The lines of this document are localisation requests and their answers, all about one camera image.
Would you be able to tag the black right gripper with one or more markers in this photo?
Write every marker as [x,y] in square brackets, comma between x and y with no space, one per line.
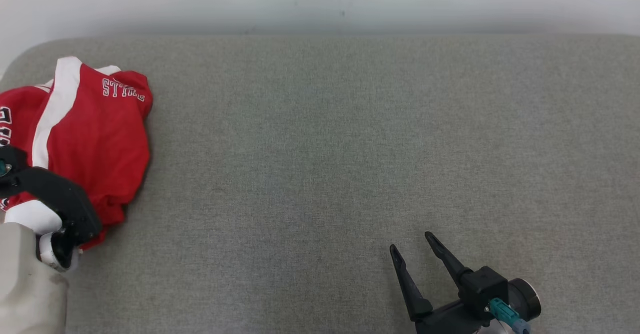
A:
[445,321]

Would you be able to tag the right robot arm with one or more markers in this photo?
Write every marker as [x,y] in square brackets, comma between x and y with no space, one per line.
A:
[525,299]

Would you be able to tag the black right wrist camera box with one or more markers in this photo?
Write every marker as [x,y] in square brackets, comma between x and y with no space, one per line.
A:
[482,286]

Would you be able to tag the grey fabric sofa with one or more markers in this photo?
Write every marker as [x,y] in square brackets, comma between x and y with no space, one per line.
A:
[320,174]

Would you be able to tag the red shorts with white stripes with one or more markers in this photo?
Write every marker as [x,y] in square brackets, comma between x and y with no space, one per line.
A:
[100,138]

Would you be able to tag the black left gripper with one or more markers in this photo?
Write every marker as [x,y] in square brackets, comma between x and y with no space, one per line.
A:
[70,209]

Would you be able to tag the red jersey with black number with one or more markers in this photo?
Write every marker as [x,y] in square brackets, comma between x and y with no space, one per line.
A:
[20,118]

